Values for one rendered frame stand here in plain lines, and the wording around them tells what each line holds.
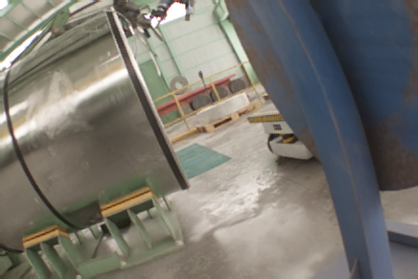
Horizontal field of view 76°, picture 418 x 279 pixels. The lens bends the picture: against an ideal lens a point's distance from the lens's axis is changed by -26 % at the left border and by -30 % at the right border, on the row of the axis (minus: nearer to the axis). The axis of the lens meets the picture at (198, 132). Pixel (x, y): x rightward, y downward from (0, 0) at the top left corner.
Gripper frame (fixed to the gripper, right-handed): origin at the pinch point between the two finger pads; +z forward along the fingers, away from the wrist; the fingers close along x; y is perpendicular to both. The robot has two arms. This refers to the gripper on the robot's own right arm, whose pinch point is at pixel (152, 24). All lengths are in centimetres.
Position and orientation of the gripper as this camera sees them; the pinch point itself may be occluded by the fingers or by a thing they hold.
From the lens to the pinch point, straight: 264.1
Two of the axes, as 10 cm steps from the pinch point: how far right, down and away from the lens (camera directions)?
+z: -3.5, 9.0, -2.6
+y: -1.4, -3.3, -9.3
